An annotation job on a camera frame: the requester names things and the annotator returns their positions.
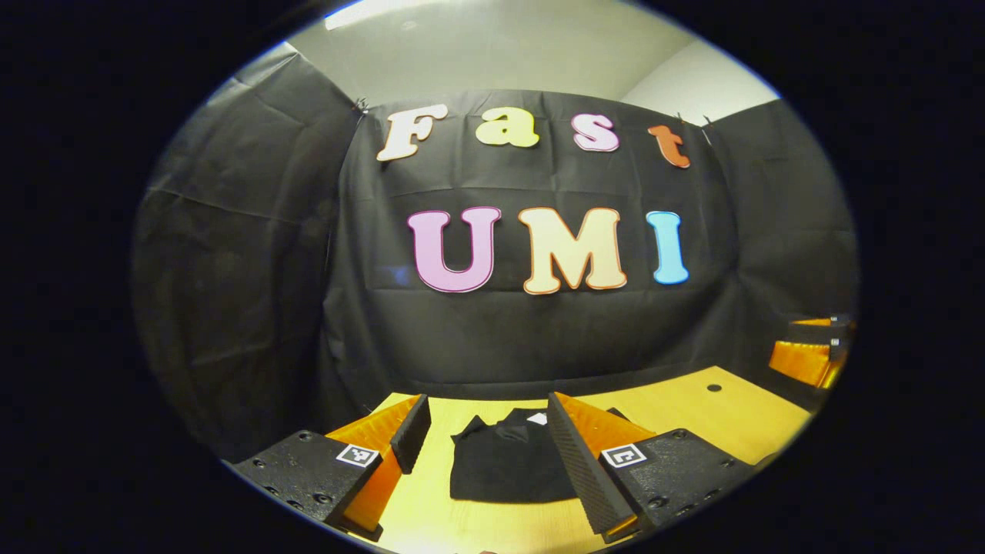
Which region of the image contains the black buttoned jacket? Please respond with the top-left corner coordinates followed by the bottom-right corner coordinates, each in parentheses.
top-left (449, 408), bottom-right (632, 505)

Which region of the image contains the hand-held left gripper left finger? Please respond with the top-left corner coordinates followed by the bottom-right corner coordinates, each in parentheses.
top-left (231, 394), bottom-right (433, 541)

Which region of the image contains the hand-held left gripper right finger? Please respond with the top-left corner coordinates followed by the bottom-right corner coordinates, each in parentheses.
top-left (546, 391), bottom-right (759, 544)

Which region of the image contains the black backdrop cloth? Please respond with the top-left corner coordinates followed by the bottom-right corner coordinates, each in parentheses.
top-left (131, 50), bottom-right (860, 462)

